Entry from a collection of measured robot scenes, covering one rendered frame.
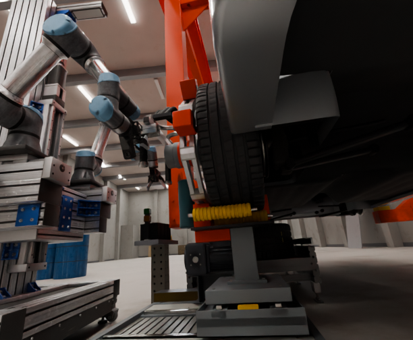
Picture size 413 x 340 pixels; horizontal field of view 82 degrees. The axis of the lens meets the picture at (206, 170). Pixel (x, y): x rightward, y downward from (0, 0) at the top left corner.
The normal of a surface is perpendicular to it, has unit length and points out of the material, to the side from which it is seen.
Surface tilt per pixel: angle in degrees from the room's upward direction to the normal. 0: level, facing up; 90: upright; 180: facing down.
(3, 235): 90
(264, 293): 90
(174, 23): 90
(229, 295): 90
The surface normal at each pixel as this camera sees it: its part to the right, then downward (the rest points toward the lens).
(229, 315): -0.18, -0.29
